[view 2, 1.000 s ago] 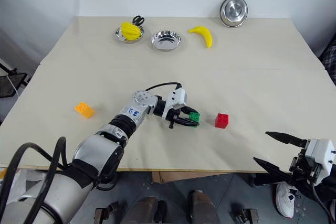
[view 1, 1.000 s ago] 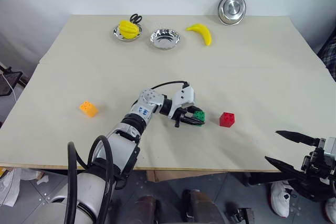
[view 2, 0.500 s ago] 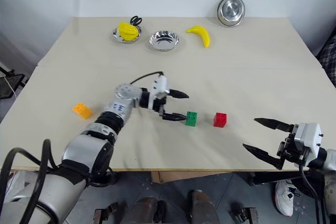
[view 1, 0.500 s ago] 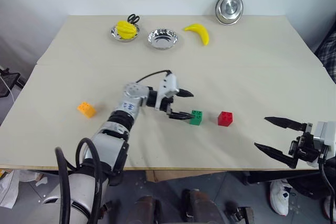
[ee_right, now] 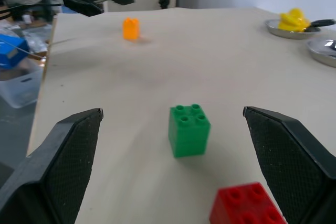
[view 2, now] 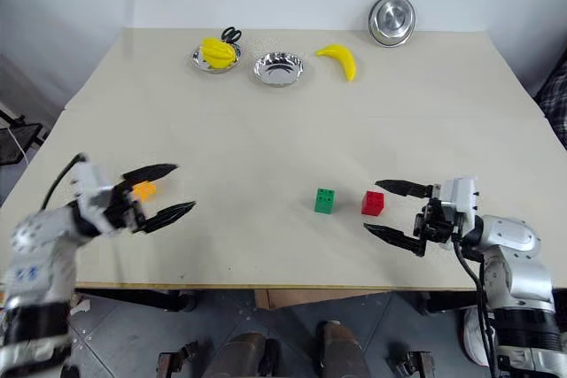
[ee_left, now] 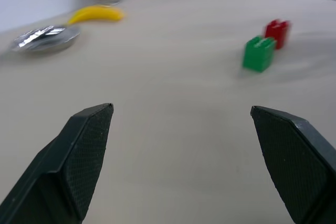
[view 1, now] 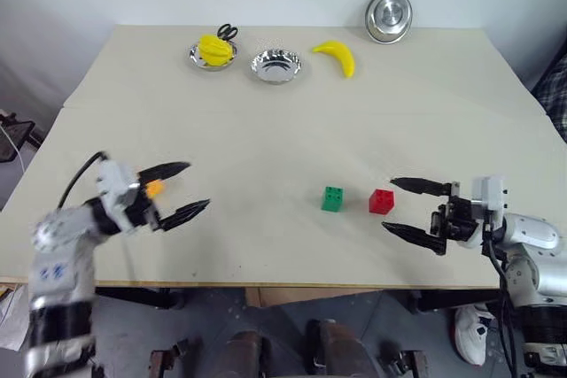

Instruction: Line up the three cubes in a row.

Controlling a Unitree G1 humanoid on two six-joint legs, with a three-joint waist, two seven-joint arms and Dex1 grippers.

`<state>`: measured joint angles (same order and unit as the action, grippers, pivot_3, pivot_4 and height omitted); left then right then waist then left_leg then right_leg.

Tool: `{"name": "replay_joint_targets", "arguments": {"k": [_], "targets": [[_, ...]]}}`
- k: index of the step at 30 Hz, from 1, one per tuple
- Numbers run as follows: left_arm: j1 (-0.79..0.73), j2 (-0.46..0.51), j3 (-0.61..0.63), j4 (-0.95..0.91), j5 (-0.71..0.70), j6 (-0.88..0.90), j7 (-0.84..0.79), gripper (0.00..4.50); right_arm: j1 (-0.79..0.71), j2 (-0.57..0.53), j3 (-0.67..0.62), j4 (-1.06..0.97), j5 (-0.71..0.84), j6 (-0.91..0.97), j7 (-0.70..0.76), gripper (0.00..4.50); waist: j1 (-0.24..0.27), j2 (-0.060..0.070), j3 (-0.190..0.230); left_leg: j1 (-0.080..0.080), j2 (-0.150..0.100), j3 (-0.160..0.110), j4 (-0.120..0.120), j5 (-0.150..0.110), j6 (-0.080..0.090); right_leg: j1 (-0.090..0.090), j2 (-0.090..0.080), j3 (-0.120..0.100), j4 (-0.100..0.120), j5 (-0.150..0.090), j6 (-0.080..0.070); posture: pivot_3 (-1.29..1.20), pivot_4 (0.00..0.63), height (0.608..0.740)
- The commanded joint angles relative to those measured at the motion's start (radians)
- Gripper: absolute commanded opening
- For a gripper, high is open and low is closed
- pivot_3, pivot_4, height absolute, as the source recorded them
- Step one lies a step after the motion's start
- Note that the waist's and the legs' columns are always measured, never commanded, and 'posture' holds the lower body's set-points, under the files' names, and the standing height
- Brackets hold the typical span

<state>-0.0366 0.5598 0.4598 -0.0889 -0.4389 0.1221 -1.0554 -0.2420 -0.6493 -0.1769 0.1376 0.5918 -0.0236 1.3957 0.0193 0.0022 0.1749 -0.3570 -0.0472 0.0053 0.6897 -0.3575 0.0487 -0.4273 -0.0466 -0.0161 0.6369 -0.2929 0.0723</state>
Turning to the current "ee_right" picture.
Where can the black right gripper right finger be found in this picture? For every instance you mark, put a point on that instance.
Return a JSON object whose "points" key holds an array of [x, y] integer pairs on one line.
{"points": [[291, 161]]}

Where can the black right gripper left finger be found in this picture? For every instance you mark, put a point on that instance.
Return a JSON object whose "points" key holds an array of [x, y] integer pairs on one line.
{"points": [[52, 171]]}

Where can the orange toy brick cube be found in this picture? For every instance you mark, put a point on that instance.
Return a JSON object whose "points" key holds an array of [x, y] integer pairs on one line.
{"points": [[130, 30]]}

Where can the red toy brick cube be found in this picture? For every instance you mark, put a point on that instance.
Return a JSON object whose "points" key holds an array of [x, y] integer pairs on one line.
{"points": [[244, 205]]}

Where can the clear plastic storage bin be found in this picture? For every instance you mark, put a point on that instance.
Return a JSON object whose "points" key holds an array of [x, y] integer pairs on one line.
{"points": [[18, 90]]}

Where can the blue box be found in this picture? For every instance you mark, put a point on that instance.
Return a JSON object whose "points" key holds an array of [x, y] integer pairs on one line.
{"points": [[11, 52]]}

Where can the green toy brick cube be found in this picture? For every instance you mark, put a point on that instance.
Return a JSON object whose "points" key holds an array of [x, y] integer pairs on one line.
{"points": [[189, 132]]}

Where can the silver metal dish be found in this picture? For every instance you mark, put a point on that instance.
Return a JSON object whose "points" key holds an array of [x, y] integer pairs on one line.
{"points": [[274, 30], [321, 53]]}

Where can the yellow plastic toy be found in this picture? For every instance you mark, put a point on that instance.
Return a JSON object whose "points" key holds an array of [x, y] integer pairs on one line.
{"points": [[292, 20]]}

